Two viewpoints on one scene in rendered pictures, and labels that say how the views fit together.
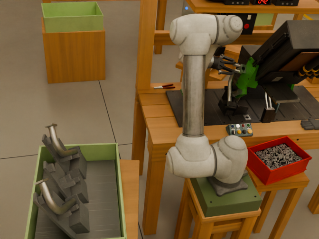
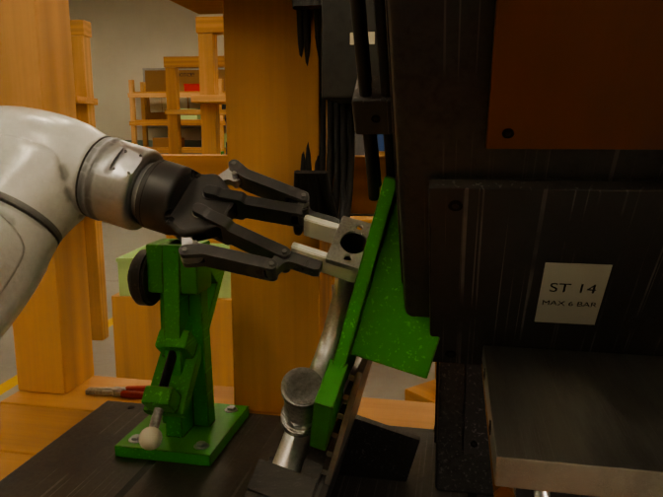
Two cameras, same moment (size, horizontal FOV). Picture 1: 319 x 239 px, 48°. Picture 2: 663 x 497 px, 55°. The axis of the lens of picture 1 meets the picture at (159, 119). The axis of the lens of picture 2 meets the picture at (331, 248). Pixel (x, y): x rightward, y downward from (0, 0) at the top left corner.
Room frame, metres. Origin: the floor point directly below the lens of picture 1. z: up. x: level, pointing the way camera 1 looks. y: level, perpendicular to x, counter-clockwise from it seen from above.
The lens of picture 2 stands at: (1.51, -0.75, 1.30)
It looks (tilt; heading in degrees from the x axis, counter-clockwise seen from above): 10 degrees down; 27
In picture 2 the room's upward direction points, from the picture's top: straight up
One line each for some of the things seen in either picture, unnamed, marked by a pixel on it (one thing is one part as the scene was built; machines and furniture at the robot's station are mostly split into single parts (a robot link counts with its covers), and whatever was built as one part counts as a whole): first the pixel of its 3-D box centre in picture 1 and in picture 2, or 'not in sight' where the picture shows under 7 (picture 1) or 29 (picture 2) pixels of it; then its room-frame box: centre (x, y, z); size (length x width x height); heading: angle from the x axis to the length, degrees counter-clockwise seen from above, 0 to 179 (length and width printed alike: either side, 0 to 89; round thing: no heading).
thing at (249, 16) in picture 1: (239, 20); (395, 40); (2.30, -0.45, 1.42); 0.17 x 0.12 x 0.15; 106
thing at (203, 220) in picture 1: (220, 193); not in sight; (1.33, -0.37, 0.83); 0.32 x 0.32 x 0.04; 17
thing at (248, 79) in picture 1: (251, 75); (401, 284); (2.05, -0.55, 1.17); 0.13 x 0.12 x 0.20; 106
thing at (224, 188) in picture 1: (229, 175); not in sight; (1.34, -0.39, 0.96); 0.22 x 0.18 x 0.06; 116
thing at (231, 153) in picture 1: (229, 157); not in sight; (1.33, -0.36, 1.10); 0.18 x 0.16 x 0.22; 104
